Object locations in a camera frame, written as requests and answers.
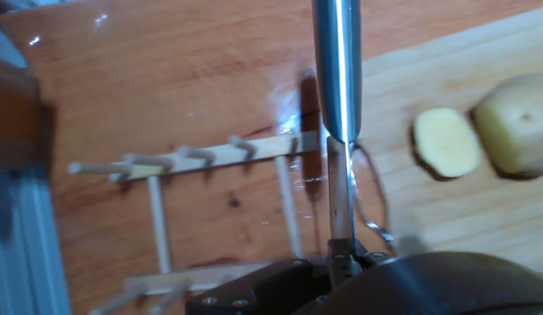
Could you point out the large yellow potato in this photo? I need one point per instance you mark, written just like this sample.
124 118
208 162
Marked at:
516 127

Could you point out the glossy orange wooden base board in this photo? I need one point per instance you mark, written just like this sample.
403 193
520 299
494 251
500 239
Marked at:
166 79

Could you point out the steel kitchen knife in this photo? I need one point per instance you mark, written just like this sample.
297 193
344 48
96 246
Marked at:
337 65

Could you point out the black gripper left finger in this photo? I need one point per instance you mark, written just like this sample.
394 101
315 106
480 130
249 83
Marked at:
276 289

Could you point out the cut potato slice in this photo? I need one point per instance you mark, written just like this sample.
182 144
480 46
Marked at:
446 142

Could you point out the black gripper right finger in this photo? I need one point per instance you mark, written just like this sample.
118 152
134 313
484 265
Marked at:
376 259

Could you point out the wooden peg rack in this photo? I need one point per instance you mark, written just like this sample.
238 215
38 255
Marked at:
219 157

